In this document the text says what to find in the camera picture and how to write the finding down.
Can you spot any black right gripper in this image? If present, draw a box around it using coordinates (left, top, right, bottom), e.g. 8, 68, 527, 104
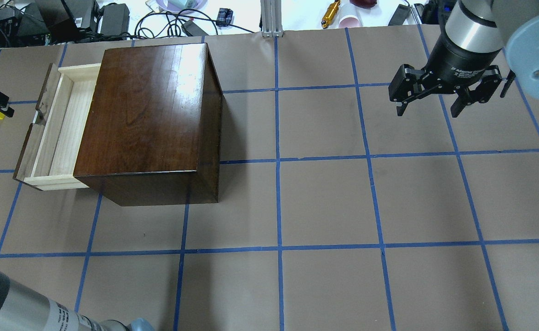
389, 35, 502, 119

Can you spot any light wooden drawer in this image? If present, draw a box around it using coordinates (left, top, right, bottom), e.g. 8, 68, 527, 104
13, 63, 101, 191

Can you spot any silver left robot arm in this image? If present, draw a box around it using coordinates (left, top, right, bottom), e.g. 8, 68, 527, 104
0, 84, 478, 331

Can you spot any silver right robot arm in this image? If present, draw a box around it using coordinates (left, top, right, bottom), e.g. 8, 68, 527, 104
389, 0, 539, 118

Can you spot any dark wooden drawer cabinet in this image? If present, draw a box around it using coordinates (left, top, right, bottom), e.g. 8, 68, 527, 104
73, 43, 224, 206

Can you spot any black electronics box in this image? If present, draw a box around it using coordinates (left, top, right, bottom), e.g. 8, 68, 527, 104
35, 0, 98, 42

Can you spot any pink paper cup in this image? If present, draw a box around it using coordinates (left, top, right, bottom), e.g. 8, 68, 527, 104
338, 14, 363, 28

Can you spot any gold cylinder tool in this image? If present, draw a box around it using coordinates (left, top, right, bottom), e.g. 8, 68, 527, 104
321, 0, 341, 29

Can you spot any black power adapter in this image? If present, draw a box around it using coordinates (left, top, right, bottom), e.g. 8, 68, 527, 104
99, 3, 130, 40

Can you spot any purple plate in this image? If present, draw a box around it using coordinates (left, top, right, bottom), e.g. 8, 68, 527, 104
155, 0, 209, 13

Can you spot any aluminium frame post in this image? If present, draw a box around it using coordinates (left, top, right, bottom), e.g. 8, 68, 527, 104
260, 0, 284, 38

